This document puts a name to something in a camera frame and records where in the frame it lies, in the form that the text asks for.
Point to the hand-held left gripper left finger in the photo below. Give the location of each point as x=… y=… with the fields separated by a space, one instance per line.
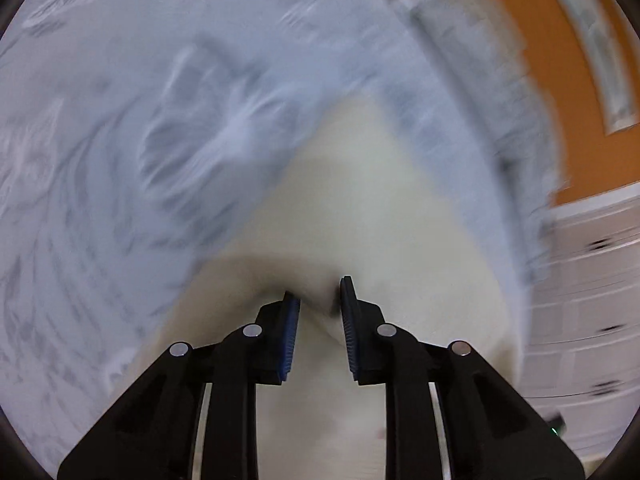
x=288 y=340

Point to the grey patterned bed blanket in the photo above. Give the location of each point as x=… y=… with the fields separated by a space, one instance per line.
x=150 y=135

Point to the white drawer dresser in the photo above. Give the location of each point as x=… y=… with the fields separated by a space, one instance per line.
x=580 y=320

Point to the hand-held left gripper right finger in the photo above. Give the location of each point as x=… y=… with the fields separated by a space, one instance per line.
x=352 y=340

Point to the cream white small garment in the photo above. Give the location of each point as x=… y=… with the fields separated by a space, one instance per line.
x=380 y=230

